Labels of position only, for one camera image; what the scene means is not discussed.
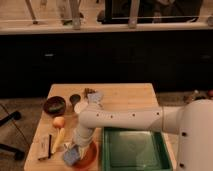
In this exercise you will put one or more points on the green plastic tray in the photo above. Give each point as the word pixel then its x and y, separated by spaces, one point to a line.
pixel 128 150

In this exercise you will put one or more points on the small dark cup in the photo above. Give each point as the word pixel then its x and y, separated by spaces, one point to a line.
pixel 74 99

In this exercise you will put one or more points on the dark long cabinet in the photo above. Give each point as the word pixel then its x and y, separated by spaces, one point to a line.
pixel 169 60

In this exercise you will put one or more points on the yellow banana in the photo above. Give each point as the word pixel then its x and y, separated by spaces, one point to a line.
pixel 59 139

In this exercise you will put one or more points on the orange round fruit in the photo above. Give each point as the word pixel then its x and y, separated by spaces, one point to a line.
pixel 58 122

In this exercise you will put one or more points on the dark brown bowl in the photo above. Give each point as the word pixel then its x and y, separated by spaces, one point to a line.
pixel 55 106

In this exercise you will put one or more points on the small brown object cluster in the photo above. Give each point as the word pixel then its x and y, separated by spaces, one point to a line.
pixel 88 91

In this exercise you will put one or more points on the black chair base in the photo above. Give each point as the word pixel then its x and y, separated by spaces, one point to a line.
pixel 9 126

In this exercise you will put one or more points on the red bowl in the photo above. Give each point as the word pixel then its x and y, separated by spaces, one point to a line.
pixel 88 159

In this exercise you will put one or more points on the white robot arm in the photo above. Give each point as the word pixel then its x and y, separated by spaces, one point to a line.
pixel 193 123

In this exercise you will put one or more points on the blue sponge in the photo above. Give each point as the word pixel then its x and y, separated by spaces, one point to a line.
pixel 71 156

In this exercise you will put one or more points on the black marker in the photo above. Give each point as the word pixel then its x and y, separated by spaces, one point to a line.
pixel 49 146

